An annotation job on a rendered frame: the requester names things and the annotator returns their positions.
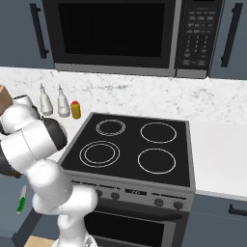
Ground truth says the dark oven door handle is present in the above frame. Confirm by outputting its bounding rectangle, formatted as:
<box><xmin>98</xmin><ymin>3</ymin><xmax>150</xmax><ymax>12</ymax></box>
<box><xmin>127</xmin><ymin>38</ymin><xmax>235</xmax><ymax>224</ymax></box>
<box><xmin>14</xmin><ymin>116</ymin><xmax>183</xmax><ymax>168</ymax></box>
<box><xmin>95</xmin><ymin>204</ymin><xmax>191</xmax><ymax>224</ymax></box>

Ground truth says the brown wooden block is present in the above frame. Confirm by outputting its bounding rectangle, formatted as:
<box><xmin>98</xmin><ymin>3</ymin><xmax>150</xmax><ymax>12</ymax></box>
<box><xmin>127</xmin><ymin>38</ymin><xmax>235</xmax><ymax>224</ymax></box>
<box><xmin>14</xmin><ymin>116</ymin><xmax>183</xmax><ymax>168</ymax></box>
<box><xmin>0</xmin><ymin>84</ymin><xmax>14</xmax><ymax>116</ymax></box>

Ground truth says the black oven door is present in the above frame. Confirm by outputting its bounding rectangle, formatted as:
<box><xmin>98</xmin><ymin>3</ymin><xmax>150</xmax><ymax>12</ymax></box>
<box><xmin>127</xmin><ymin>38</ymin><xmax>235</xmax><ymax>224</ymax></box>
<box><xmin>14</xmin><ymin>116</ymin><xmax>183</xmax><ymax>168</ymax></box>
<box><xmin>82</xmin><ymin>206</ymin><xmax>191</xmax><ymax>247</ymax></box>

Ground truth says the green-handled peeler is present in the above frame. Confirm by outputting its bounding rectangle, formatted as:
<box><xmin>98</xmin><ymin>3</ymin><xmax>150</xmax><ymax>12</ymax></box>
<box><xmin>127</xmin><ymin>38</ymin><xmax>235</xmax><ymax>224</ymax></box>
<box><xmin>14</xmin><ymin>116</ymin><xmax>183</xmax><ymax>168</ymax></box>
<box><xmin>15</xmin><ymin>184</ymin><xmax>29</xmax><ymax>215</ymax></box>

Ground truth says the yellow jar with red lid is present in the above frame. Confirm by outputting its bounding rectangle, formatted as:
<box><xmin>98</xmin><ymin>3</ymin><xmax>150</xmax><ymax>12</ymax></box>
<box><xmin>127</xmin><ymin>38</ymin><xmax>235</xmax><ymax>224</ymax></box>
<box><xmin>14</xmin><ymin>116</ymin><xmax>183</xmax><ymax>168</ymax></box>
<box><xmin>70</xmin><ymin>100</ymin><xmax>82</xmax><ymax>121</ymax></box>

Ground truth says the black and silver stove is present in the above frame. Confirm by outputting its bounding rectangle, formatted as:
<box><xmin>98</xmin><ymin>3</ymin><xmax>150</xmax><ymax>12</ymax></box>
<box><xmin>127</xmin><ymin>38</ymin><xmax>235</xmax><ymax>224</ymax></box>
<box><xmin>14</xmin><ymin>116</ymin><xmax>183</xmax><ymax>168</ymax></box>
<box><xmin>57</xmin><ymin>111</ymin><xmax>198</xmax><ymax>247</ymax></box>

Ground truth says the grey-blue drawer front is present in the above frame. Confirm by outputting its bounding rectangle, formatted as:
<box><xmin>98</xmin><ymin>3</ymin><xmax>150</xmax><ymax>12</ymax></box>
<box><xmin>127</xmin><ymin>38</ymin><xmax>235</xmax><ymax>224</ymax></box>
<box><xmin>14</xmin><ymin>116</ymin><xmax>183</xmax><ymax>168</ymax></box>
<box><xmin>180</xmin><ymin>192</ymin><xmax>247</xmax><ymax>247</ymax></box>

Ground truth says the black cupboard bar handle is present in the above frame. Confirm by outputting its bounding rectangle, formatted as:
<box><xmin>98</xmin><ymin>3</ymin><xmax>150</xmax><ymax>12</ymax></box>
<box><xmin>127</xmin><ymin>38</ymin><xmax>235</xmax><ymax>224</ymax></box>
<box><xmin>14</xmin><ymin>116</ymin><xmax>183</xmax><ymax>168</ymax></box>
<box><xmin>220</xmin><ymin>2</ymin><xmax>245</xmax><ymax>69</ymax></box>
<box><xmin>29</xmin><ymin>2</ymin><xmax>50</xmax><ymax>60</ymax></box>

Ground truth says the black drawer handle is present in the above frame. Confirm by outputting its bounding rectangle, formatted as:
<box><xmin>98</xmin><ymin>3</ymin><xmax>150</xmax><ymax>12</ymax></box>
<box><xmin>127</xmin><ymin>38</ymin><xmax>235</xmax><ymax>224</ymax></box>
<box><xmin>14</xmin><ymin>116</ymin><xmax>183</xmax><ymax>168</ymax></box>
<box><xmin>228</xmin><ymin>204</ymin><xmax>247</xmax><ymax>217</ymax></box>

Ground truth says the tan wooden cutting board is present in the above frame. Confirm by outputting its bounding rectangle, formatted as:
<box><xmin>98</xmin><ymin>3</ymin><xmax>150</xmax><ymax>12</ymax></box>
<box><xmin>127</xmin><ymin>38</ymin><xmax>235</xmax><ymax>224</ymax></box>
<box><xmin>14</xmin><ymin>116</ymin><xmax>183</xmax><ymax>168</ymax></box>
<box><xmin>24</xmin><ymin>234</ymin><xmax>61</xmax><ymax>247</ymax></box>

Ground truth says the grey-blue wall cupboard door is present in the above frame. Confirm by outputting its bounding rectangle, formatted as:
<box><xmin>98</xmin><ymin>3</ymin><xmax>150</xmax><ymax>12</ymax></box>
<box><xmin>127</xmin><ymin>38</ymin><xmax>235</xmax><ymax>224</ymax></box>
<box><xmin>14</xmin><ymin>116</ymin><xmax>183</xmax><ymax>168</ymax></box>
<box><xmin>207</xmin><ymin>0</ymin><xmax>247</xmax><ymax>81</ymax></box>
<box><xmin>0</xmin><ymin>0</ymin><xmax>56</xmax><ymax>70</ymax></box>

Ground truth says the black and silver microwave oven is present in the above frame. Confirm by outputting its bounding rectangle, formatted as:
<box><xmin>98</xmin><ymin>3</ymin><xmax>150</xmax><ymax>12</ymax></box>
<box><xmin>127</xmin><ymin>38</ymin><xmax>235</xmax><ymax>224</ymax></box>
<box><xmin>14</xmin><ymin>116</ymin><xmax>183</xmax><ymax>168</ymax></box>
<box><xmin>41</xmin><ymin>0</ymin><xmax>226</xmax><ymax>79</ymax></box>

